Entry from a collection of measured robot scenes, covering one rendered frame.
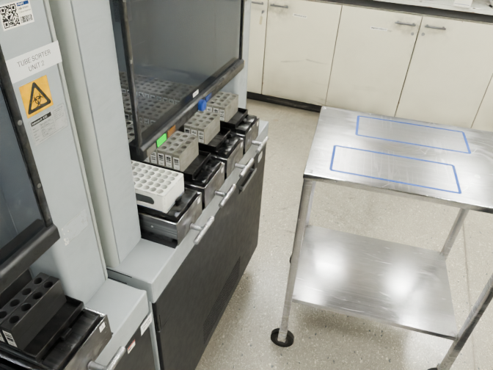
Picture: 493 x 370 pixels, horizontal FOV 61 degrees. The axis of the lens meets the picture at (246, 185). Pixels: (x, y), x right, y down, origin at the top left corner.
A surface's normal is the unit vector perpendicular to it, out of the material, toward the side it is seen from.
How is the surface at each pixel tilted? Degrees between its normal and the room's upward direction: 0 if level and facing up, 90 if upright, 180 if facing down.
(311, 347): 0
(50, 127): 90
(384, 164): 0
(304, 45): 90
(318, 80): 90
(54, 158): 90
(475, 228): 0
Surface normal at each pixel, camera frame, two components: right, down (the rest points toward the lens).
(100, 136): 0.94, 0.24
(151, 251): 0.05, -0.81
